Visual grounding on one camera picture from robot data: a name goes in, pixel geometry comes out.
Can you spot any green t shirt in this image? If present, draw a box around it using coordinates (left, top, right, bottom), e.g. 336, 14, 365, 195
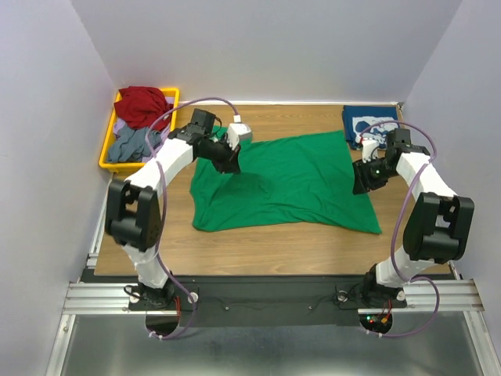
190, 131, 382, 234

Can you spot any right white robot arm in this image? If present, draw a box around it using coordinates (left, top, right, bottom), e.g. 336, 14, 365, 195
352, 125, 474, 303

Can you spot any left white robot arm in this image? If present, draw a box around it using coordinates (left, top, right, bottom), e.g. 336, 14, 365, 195
104, 109, 252, 309

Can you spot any folded blue printed t shirt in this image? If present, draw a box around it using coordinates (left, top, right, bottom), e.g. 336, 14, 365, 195
342, 106, 398, 150

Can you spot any yellow plastic bin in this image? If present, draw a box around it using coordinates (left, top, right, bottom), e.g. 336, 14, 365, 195
98, 87, 180, 174

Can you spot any red t shirt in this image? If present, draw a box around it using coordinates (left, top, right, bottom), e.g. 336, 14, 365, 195
114, 86, 173, 130

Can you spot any grey blue t shirt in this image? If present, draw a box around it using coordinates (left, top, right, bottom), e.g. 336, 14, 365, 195
106, 125, 152, 164

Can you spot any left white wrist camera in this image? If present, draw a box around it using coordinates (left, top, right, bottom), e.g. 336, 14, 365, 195
226, 123, 252, 150

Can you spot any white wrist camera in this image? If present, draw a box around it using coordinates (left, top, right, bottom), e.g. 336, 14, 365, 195
361, 138, 379, 163
226, 123, 252, 150

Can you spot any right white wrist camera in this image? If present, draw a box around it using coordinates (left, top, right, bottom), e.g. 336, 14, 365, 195
361, 138, 379, 163

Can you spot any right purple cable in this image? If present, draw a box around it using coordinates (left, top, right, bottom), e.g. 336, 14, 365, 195
358, 121, 442, 340

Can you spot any purple cable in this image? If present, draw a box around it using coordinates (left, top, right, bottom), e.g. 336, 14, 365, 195
358, 121, 442, 340
143, 96, 243, 341

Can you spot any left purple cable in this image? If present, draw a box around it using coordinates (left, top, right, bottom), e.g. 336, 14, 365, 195
143, 96, 243, 341

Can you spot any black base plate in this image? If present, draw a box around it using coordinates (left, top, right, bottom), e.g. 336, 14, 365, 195
80, 274, 408, 328

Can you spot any aluminium frame rail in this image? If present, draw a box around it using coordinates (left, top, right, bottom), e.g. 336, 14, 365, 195
45, 179, 136, 376

